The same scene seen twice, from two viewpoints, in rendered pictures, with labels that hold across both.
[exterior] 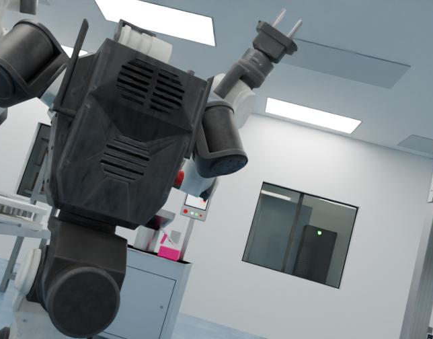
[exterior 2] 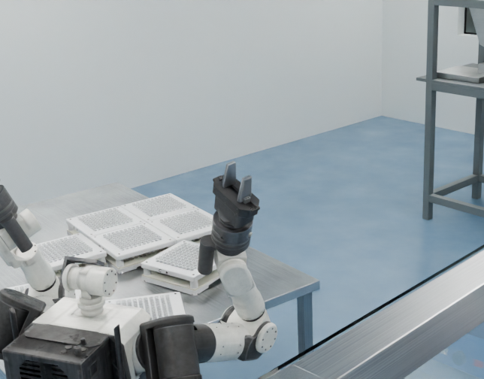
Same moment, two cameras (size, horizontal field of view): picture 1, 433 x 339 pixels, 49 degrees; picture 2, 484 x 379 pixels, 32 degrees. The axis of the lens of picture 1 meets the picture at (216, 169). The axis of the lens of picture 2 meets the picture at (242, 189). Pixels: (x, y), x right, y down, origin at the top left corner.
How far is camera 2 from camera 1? 1.71 m
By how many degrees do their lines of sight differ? 52
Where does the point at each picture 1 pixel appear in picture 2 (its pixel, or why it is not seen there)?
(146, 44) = (83, 283)
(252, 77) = (222, 250)
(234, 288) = not seen: outside the picture
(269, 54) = (228, 223)
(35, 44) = (5, 318)
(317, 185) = not seen: outside the picture
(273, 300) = not seen: outside the picture
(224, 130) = (162, 356)
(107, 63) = (10, 368)
